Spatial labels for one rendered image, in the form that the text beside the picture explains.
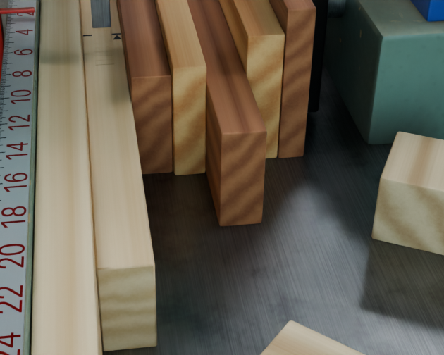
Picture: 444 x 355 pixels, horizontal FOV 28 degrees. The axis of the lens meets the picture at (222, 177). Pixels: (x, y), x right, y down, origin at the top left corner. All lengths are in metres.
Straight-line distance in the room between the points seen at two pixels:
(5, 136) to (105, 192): 0.04
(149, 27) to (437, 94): 0.14
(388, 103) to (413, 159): 0.06
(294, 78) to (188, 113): 0.05
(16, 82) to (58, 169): 0.06
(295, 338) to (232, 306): 0.07
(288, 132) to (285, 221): 0.05
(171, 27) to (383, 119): 0.11
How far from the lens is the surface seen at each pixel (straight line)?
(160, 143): 0.40
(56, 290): 0.28
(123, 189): 0.34
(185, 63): 0.39
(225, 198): 0.37
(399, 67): 0.42
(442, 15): 0.43
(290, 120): 0.42
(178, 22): 0.42
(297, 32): 0.39
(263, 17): 0.41
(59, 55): 0.41
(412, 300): 0.36
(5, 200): 0.31
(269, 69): 0.40
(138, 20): 0.44
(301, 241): 0.38
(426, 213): 0.37
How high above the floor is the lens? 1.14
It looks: 35 degrees down
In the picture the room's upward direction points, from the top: 1 degrees clockwise
